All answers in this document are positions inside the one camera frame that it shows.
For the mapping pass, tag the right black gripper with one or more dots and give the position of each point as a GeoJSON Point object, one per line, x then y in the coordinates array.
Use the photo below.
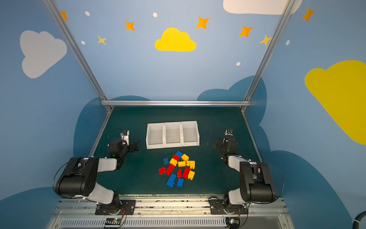
{"type": "Point", "coordinates": [220, 144]}

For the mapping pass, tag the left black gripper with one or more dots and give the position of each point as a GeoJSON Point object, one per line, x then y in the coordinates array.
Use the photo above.
{"type": "Point", "coordinates": [130, 146]}

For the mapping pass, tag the small blue square brick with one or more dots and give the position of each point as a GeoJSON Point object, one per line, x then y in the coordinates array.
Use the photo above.
{"type": "Point", "coordinates": [166, 161]}

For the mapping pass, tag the yellow brick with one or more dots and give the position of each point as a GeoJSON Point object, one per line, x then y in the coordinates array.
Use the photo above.
{"type": "Point", "coordinates": [185, 157]}
{"type": "Point", "coordinates": [173, 162]}
{"type": "Point", "coordinates": [191, 175]}
{"type": "Point", "coordinates": [190, 164]}

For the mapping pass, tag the long red brick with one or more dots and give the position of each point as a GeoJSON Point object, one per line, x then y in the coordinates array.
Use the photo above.
{"type": "Point", "coordinates": [186, 173]}
{"type": "Point", "coordinates": [170, 169]}

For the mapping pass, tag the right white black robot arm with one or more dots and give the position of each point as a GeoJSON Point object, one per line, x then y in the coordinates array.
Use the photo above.
{"type": "Point", "coordinates": [255, 180]}

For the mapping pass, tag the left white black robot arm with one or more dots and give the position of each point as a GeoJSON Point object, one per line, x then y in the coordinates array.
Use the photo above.
{"type": "Point", "coordinates": [79, 177]}

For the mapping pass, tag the left white bin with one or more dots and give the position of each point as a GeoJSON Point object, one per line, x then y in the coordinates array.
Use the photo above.
{"type": "Point", "coordinates": [155, 136]}

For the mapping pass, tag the white bin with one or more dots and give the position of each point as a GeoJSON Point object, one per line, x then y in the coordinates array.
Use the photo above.
{"type": "Point", "coordinates": [173, 135]}
{"type": "Point", "coordinates": [155, 136]}
{"type": "Point", "coordinates": [191, 137]}

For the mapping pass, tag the right white bin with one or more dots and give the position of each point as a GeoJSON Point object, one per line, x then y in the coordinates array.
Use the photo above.
{"type": "Point", "coordinates": [191, 137]}

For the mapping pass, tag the middle white bin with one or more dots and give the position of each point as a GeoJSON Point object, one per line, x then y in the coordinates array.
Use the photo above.
{"type": "Point", "coordinates": [173, 135]}

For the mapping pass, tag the yellow brick studs centre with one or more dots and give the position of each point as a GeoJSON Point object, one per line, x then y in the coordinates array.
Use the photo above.
{"type": "Point", "coordinates": [181, 164]}

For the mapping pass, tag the long blue brick bottom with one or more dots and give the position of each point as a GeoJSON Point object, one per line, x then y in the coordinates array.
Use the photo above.
{"type": "Point", "coordinates": [171, 180]}

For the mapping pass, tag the right circuit board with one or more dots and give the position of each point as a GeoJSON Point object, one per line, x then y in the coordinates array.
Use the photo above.
{"type": "Point", "coordinates": [232, 223]}

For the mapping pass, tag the circuit board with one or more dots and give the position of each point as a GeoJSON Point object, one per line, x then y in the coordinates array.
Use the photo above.
{"type": "Point", "coordinates": [232, 223]}
{"type": "Point", "coordinates": [114, 223]}

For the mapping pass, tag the left circuit board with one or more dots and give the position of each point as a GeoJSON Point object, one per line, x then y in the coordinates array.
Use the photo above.
{"type": "Point", "coordinates": [114, 223]}

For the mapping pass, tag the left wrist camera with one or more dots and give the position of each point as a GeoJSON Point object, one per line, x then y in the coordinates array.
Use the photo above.
{"type": "Point", "coordinates": [125, 137]}

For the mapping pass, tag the aluminium frame right post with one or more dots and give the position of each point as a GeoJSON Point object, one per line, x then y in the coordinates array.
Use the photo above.
{"type": "Point", "coordinates": [279, 29]}

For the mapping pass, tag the aluminium frame post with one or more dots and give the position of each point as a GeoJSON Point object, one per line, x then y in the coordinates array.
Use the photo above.
{"type": "Point", "coordinates": [279, 29]}
{"type": "Point", "coordinates": [61, 23]}

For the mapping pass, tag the aluminium frame back bar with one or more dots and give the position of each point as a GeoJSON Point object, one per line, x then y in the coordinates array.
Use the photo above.
{"type": "Point", "coordinates": [173, 103]}

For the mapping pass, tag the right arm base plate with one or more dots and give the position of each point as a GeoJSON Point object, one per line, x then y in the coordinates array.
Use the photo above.
{"type": "Point", "coordinates": [221, 207]}

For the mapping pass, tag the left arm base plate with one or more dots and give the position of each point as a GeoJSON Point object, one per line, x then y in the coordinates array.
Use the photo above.
{"type": "Point", "coordinates": [120, 207]}

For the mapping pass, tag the aluminium rail front base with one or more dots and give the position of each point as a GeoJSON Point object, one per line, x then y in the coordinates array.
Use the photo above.
{"type": "Point", "coordinates": [171, 212]}

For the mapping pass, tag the aluminium frame left post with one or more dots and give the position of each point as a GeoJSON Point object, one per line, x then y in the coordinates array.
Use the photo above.
{"type": "Point", "coordinates": [61, 23]}

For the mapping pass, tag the black hose corner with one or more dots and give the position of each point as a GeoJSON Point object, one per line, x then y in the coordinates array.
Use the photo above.
{"type": "Point", "coordinates": [357, 220]}

